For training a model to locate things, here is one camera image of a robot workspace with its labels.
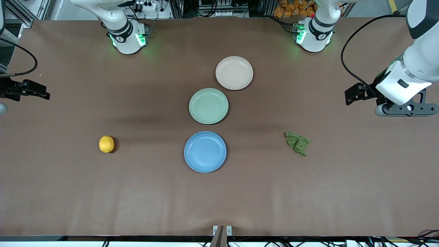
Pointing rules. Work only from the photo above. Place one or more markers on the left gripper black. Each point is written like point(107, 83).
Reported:
point(371, 92)

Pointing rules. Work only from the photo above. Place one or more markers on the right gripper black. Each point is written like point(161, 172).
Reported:
point(7, 91)

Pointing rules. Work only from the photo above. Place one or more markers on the green lettuce leaf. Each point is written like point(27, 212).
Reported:
point(297, 143)

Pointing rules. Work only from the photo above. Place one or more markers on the yellow lemon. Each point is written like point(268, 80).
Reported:
point(106, 144)

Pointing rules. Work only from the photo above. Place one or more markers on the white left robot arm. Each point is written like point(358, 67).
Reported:
point(313, 39)

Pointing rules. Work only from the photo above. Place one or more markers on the bag of orange fruits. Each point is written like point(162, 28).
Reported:
point(291, 8)

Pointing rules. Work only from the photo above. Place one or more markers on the brown table cover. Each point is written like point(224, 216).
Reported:
point(308, 192)

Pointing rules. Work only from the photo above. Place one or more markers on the beige pink plate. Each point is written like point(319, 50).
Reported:
point(234, 73)

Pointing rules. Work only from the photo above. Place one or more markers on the white power strip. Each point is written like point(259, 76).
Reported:
point(147, 5)

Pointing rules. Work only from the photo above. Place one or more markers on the light green plate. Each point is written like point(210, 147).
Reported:
point(208, 106)

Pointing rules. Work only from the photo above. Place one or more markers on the black electronic equipment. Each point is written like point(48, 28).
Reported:
point(223, 5)

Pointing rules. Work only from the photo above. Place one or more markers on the blue plate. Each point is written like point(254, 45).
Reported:
point(205, 152)

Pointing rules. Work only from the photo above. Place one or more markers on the left dark camera mount plate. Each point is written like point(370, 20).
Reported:
point(420, 109)

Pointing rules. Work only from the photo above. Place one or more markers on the aluminium frame rail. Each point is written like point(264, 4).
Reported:
point(20, 13)

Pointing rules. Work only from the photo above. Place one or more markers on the white metal bracket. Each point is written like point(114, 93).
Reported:
point(215, 230)

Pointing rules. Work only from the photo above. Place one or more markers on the grey camera stand pole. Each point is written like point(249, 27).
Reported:
point(218, 238)

